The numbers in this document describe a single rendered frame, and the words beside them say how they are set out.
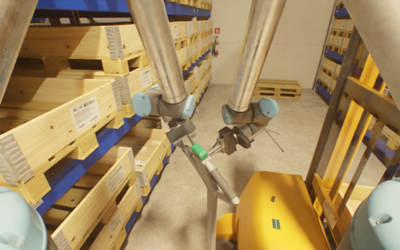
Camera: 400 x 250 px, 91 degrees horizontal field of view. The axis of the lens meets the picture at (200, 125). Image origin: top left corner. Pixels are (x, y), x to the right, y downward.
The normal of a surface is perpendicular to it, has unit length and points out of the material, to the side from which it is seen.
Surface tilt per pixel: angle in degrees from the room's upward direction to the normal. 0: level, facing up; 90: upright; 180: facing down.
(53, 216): 0
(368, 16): 93
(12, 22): 99
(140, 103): 81
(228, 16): 90
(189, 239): 0
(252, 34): 103
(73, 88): 90
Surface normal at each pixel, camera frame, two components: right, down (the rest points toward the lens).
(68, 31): -0.20, 0.46
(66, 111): 0.98, 0.07
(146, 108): -0.39, 0.29
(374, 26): -0.99, 0.12
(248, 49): -0.71, 0.52
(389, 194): -0.15, -0.89
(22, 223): 0.79, -0.61
